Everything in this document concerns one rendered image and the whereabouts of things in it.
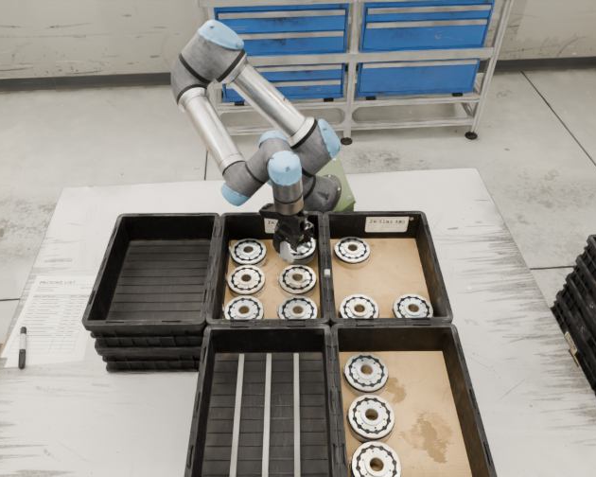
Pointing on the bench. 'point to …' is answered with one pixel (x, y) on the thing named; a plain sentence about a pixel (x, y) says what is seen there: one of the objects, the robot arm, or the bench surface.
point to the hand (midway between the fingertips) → (289, 252)
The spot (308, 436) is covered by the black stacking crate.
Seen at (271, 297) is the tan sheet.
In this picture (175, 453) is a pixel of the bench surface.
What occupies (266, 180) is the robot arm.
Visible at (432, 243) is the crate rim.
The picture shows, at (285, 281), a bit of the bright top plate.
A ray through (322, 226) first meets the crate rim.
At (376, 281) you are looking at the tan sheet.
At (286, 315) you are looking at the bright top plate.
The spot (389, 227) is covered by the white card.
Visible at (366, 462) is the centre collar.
